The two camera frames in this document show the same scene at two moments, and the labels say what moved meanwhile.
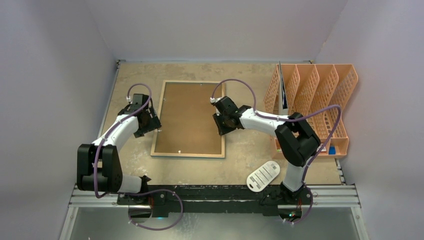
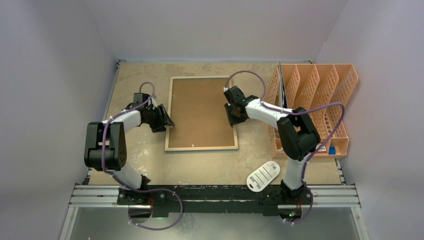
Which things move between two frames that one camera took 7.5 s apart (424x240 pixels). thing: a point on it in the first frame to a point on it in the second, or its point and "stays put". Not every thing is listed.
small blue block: (332, 150) stays put
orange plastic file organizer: (322, 93) stays put
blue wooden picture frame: (222, 155) to (166, 149)
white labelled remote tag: (259, 179) stays put
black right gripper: (221, 126) to (230, 112)
